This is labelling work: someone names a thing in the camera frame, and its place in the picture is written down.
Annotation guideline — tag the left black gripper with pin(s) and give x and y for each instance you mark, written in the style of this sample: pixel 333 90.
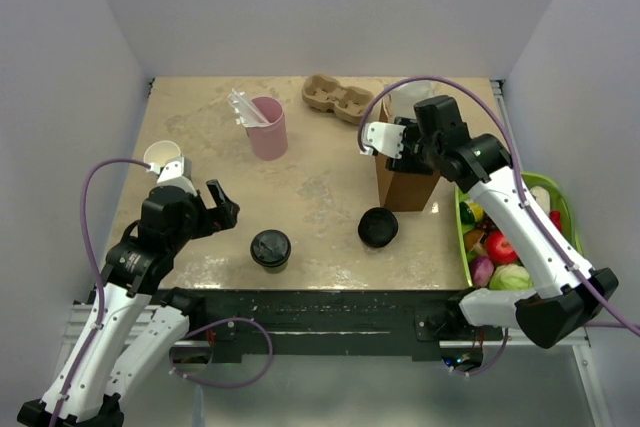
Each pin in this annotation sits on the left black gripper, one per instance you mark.
pixel 224 213

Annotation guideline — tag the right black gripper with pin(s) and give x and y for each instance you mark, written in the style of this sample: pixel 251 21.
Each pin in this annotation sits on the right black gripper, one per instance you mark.
pixel 411 130

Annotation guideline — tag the black plastic cup lid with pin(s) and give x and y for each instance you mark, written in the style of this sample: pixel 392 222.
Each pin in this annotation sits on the black plastic cup lid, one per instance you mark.
pixel 271 239

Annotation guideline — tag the brown paper bag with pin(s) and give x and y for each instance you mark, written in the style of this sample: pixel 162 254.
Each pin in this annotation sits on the brown paper bag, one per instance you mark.
pixel 404 192

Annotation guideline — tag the green paper coffee cup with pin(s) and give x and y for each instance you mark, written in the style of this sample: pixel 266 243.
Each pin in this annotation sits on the green paper coffee cup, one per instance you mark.
pixel 271 260

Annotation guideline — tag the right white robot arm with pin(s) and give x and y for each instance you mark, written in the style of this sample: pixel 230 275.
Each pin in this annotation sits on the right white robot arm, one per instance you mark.
pixel 566 290

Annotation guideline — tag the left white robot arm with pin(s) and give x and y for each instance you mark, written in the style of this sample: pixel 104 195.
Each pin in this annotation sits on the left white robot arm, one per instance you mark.
pixel 102 369

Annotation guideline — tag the pink plastic tumbler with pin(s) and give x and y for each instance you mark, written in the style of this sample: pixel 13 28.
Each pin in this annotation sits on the pink plastic tumbler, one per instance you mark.
pixel 270 142

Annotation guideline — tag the stack of paper cups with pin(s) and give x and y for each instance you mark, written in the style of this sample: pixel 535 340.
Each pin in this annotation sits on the stack of paper cups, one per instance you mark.
pixel 159 153

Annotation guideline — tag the white wrapped straws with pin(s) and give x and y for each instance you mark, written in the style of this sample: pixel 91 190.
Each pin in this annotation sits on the white wrapped straws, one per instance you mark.
pixel 246 111

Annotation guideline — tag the stack of black lids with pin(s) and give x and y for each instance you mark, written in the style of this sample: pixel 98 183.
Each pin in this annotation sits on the stack of black lids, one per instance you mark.
pixel 377 227

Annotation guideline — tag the white toy radish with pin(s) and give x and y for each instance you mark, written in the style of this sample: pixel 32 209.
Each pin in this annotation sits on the white toy radish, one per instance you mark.
pixel 542 197

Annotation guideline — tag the red toy tomato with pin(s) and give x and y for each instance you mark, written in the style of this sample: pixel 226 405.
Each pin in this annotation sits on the red toy tomato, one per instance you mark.
pixel 499 250

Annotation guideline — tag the green plastic basket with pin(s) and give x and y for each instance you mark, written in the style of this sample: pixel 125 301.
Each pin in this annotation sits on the green plastic basket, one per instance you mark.
pixel 570 217

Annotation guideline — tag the purple toy onion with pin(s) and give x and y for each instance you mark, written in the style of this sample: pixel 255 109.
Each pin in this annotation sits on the purple toy onion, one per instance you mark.
pixel 481 270

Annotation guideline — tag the red toy chili pepper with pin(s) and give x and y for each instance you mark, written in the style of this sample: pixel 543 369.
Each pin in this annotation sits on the red toy chili pepper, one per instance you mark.
pixel 556 218

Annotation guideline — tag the green toy cabbage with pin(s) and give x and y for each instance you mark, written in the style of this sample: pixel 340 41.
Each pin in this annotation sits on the green toy cabbage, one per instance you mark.
pixel 510 277

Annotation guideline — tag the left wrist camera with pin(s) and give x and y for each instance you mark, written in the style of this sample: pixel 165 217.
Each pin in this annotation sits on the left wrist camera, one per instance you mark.
pixel 177 173

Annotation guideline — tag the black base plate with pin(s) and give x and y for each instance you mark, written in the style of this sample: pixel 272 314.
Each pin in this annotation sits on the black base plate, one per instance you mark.
pixel 402 323

